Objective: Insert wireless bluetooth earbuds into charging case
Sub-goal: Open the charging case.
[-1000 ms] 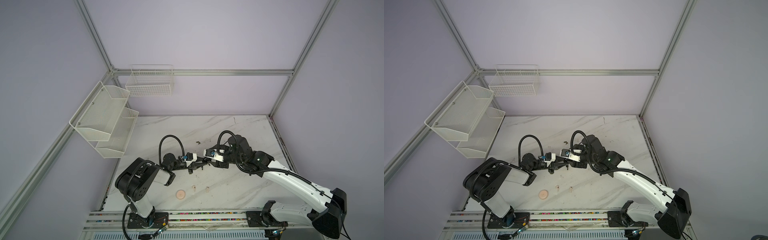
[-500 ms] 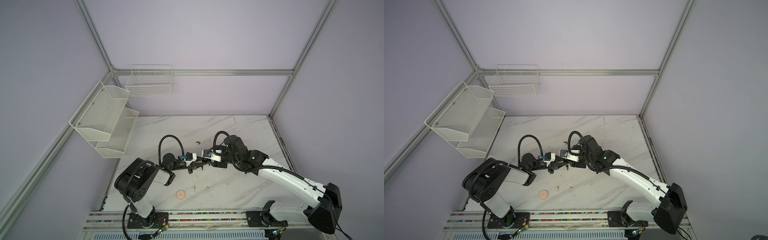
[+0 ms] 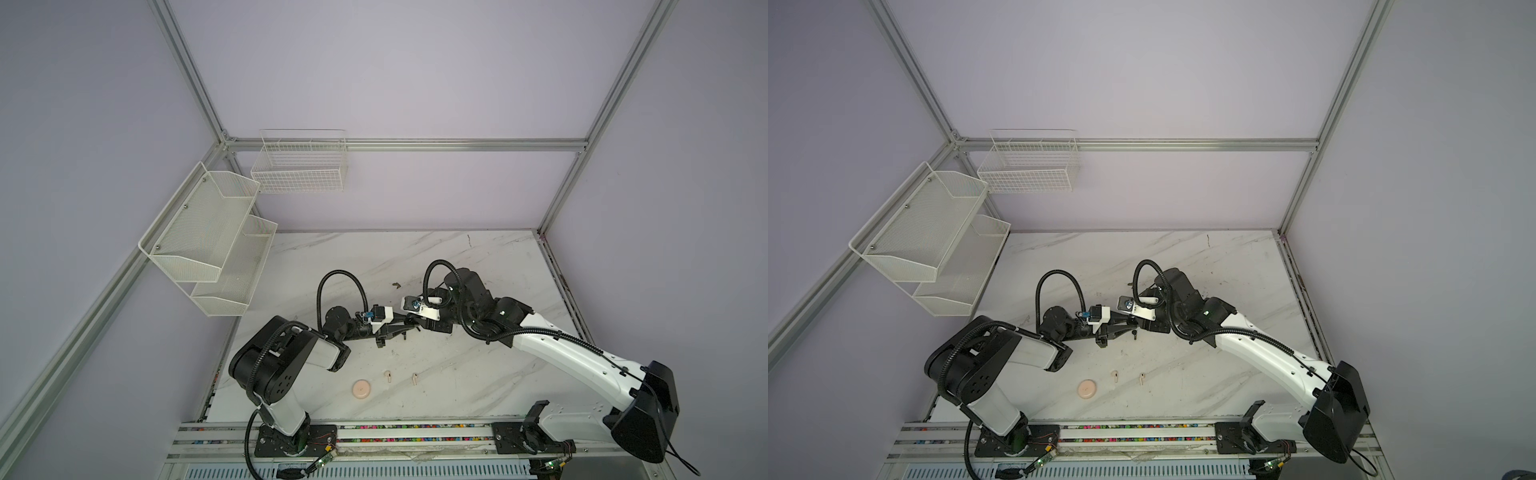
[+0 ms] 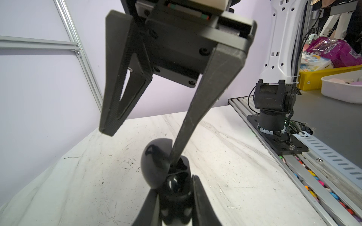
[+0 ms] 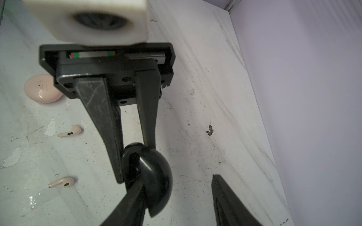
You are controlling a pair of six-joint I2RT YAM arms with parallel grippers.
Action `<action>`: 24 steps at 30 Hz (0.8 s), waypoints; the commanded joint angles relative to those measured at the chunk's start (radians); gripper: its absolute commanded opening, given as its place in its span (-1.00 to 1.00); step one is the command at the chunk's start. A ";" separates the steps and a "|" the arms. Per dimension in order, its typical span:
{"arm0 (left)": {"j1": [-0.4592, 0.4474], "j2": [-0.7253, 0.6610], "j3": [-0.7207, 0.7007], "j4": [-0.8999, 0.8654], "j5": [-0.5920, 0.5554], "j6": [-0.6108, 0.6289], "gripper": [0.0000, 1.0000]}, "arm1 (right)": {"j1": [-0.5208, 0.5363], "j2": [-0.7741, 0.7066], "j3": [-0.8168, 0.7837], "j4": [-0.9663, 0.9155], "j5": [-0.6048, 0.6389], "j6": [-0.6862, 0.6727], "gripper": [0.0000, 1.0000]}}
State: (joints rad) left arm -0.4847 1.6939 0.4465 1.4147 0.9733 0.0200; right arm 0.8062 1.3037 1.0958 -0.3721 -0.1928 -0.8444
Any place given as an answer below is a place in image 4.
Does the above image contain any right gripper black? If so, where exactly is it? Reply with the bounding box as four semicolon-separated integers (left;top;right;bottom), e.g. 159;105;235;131
99;1;257;165

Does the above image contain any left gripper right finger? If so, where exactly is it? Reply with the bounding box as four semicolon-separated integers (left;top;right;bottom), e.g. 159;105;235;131
192;175;222;226

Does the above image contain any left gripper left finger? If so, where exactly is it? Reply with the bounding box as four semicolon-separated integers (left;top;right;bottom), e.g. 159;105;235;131
132;189;161;226

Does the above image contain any black earbud charging case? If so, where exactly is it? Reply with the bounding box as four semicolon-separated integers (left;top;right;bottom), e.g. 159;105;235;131
141;138;193;226

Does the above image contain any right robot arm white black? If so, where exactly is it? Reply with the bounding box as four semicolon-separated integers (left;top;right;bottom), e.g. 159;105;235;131
99;1;307;163

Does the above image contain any yellow storage bin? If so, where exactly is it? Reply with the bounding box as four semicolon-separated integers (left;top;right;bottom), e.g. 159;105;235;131
296;64;362;91

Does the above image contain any pink plastic bag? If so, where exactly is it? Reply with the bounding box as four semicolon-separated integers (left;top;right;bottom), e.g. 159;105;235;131
306;37;362;68

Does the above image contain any white plastic tray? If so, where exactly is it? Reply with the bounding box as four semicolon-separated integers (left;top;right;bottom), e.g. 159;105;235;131
321;70;362;104

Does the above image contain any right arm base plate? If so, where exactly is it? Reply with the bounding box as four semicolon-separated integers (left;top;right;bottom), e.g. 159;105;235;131
247;115;309;155

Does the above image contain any aluminium mounting rail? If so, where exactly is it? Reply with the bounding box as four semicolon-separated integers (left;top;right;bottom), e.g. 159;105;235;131
228;97;362;226

